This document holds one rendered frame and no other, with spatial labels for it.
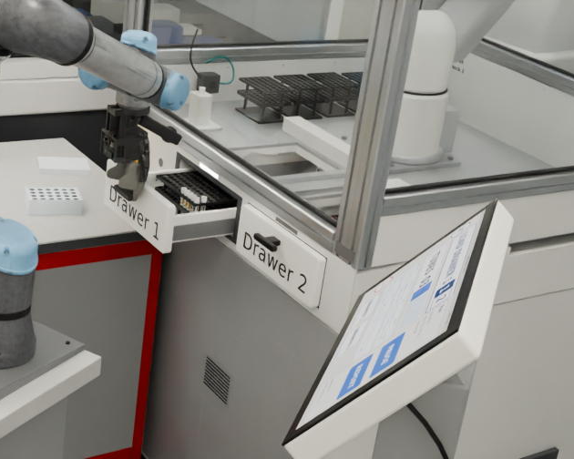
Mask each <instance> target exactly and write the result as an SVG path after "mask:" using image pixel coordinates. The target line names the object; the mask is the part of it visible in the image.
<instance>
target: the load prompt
mask: <svg viewBox="0 0 574 459"><path fill-rule="evenodd" d="M476 226H477V223H476V224H475V225H473V226H472V227H470V228H469V229H467V230H466V231H464V232H463V233H461V234H460V235H458V236H457V237H456V238H454V239H453V240H452V243H451V246H450V248H449V251H448V253H447V255H446V259H445V262H444V265H443V267H442V270H441V272H440V274H439V277H438V280H437V282H436V286H435V288H434V291H433V294H432V296H431V299H430V302H429V303H428V306H427V309H426V311H425V313H428V312H429V311H431V310H433V309H434V308H435V307H436V306H438V305H439V304H441V303H442V302H443V301H445V300H447V299H448V298H450V297H451V296H453V295H454V292H455V289H456V285H457V282H458V279H459V276H460V273H461V270H462V268H463V265H464V262H465V259H466V255H467V252H468V249H469V246H470V243H471V240H472V238H473V235H474V232H475V229H476Z"/></svg>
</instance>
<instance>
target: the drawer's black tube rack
mask: <svg viewBox="0 0 574 459"><path fill-rule="evenodd" d="M163 175H165V177H167V178H169V179H170V180H172V181H173V182H174V183H176V184H177V185H178V186H180V187H181V188H182V187H185V188H187V189H189V190H190V191H191V192H193V194H195V195H197V197H200V203H202V202H201V196H206V197H207V202H206V203H202V204H201V206H206V208H205V211H207V210H215V209H228V208H236V207H237V203H238V200H237V199H236V198H234V197H233V196H232V195H231V194H229V193H228V192H226V191H225V190H224V189H222V188H221V187H219V186H218V185H216V184H215V183H214V182H212V181H211V180H209V179H208V178H206V177H205V176H203V175H202V174H201V173H199V172H198V171H190V172H180V173H171V174H163ZM155 190H156V191H157V192H158V193H159V194H160V195H162V196H163V197H164V198H166V199H167V200H168V201H170V202H171V203H172V204H173V205H175V207H176V208H177V209H178V214H181V212H182V213H184V214H185V213H190V211H189V210H187V209H185V208H183V206H181V205H180V195H179V194H177V193H176V192H175V191H173V190H172V189H170V188H169V187H168V186H167V185H165V184H164V186H159V187H155Z"/></svg>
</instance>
